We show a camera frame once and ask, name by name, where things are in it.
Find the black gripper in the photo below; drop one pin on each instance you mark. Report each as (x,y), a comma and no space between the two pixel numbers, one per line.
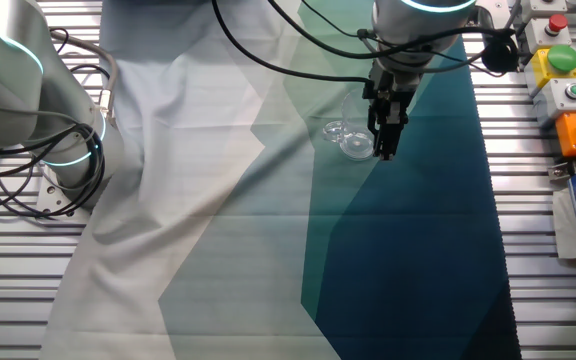
(390,85)

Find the clear plastic cup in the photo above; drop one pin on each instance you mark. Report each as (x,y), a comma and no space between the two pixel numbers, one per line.
(357,145)

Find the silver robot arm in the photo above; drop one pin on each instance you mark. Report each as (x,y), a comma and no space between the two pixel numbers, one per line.
(8,75)

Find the blue green white tablecloth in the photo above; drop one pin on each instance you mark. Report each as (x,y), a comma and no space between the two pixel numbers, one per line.
(268,240)

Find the grey box small green button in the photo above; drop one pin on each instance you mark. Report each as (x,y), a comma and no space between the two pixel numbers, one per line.
(565,97)

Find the yellow box green mushroom button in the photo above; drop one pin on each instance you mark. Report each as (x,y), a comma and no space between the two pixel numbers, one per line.
(555,62)

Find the orange box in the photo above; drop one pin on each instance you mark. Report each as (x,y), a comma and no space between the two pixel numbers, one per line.
(572,134)

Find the grey box red button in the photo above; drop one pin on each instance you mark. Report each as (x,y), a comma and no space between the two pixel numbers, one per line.
(548,32)

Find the plain grey button box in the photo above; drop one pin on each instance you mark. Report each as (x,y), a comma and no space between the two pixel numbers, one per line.
(543,7)

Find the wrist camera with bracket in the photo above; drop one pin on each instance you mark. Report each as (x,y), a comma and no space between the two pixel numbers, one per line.
(499,56)

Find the small metal bracket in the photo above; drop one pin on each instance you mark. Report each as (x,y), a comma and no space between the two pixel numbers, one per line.
(563,170)

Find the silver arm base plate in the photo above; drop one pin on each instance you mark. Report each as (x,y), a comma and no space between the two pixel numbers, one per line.
(50,192)

